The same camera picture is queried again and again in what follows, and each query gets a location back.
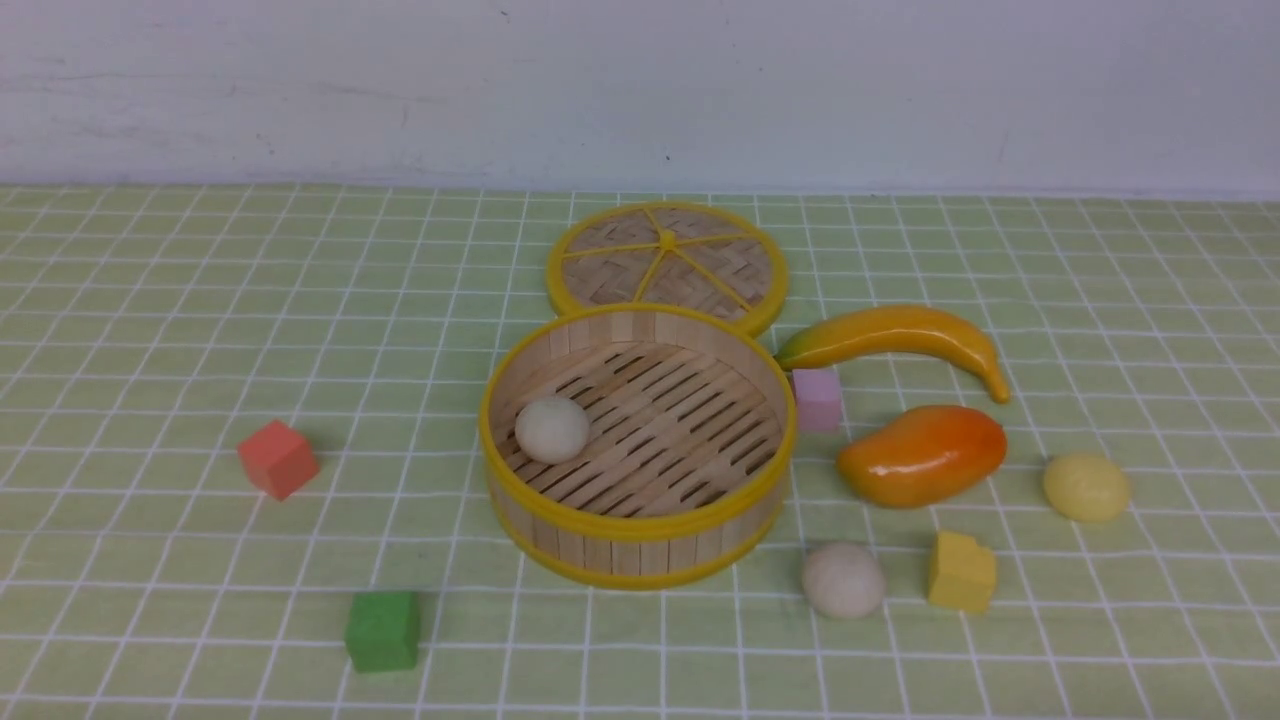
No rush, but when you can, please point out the red wooden cube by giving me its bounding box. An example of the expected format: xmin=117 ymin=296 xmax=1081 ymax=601
xmin=237 ymin=419 xmax=320 ymax=502

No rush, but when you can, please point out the bamboo steamer tray yellow rim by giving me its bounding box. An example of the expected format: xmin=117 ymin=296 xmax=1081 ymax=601
xmin=477 ymin=304 xmax=797 ymax=591

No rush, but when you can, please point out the woven bamboo steamer lid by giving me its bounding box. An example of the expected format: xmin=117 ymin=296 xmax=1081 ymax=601
xmin=545 ymin=201 xmax=788 ymax=336

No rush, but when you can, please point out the orange plastic mango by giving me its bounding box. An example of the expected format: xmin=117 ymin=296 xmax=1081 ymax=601
xmin=835 ymin=405 xmax=1009 ymax=510

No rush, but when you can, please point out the green checkered tablecloth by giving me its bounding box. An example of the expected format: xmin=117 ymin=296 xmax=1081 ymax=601
xmin=1 ymin=186 xmax=1279 ymax=719

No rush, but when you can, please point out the green wooden cube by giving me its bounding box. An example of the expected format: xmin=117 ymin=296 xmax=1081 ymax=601
xmin=344 ymin=591 xmax=421 ymax=674

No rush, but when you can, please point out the yellow wooden block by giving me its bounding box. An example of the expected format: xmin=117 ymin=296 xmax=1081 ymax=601
xmin=925 ymin=530 xmax=998 ymax=614

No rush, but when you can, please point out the pale yellow bun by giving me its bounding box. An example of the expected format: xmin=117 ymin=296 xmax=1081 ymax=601
xmin=1042 ymin=454 xmax=1132 ymax=523

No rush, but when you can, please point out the pink wooden cube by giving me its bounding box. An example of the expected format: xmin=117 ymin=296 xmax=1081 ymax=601
xmin=790 ymin=366 xmax=844 ymax=434

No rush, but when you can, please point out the yellow plastic banana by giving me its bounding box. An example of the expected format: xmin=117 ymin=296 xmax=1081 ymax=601
xmin=774 ymin=304 xmax=1012 ymax=404

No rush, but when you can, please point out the white bun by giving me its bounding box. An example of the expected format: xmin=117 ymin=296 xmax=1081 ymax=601
xmin=515 ymin=395 xmax=591 ymax=465
xmin=801 ymin=542 xmax=887 ymax=620

